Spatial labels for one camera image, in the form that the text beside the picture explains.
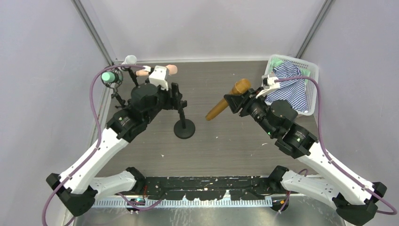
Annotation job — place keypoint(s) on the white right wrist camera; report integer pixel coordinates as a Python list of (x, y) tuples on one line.
[(269, 85)]

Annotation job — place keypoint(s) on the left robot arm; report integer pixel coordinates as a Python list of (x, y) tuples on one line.
[(78, 188)]

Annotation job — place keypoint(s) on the green microphone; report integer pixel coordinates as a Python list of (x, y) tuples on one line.
[(108, 77)]

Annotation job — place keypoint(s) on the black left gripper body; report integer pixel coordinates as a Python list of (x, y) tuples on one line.
[(174, 95)]

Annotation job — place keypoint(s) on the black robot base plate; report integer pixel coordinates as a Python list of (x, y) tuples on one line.
[(207, 188)]

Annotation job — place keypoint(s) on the pink microphone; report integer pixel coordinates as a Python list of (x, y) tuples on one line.
[(172, 69)]

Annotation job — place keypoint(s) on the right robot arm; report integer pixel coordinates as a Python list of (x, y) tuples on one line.
[(351, 196)]

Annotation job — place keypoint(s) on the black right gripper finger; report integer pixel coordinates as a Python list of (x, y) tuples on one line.
[(237, 108), (241, 98)]

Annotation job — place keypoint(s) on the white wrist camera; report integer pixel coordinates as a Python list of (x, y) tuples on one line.
[(269, 85), (158, 76)]

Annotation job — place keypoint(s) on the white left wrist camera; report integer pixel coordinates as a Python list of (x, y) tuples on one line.
[(158, 76)]

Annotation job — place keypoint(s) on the white microphone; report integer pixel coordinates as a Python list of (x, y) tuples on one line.
[(129, 61)]

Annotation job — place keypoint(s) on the green cloth in basket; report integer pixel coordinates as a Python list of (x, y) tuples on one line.
[(286, 69)]

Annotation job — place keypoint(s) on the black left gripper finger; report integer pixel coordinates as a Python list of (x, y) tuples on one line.
[(181, 104), (175, 92)]

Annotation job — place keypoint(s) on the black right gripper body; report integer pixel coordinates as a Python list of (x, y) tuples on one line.
[(242, 101)]

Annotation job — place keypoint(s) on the blue striped cloth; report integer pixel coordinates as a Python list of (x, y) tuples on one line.
[(293, 91)]

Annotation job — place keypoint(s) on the black stand with clip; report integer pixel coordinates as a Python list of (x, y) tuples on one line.
[(184, 128)]

